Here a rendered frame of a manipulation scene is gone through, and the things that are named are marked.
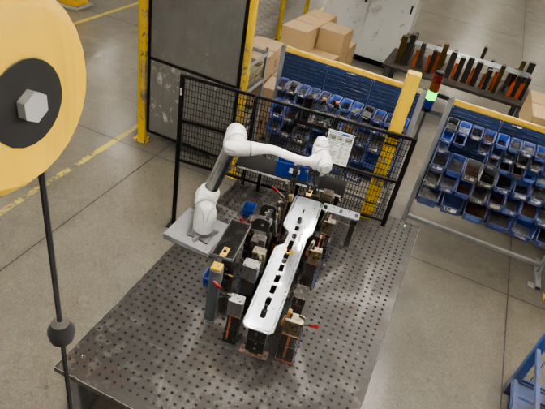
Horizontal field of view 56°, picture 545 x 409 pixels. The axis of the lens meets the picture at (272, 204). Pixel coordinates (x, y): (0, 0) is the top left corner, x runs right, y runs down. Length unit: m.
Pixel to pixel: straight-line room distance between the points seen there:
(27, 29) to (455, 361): 4.43
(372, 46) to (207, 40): 5.00
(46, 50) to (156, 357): 2.86
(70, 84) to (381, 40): 9.43
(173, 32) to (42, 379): 3.43
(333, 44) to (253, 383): 5.57
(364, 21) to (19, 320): 7.56
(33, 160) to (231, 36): 4.84
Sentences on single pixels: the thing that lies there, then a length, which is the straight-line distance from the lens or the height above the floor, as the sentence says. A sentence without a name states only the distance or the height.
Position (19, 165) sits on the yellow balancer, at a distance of 0.39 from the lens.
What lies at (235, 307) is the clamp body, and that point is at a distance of 2.99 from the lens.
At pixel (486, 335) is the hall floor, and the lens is 4.99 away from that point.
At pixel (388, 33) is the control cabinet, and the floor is 0.63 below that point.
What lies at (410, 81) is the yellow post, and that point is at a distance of 3.86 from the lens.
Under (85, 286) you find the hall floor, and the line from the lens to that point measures 4.50.
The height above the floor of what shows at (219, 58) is 1.29.
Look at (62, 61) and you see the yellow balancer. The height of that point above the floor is 3.09.
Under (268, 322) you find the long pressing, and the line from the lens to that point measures 2.98.
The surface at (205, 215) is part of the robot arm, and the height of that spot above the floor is 0.97.
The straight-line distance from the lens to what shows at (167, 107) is 5.91.
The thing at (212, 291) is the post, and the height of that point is 0.97.
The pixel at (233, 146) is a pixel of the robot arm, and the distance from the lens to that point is 3.38.
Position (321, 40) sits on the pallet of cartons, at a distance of 7.76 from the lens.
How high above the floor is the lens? 3.25
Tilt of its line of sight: 36 degrees down
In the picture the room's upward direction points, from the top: 12 degrees clockwise
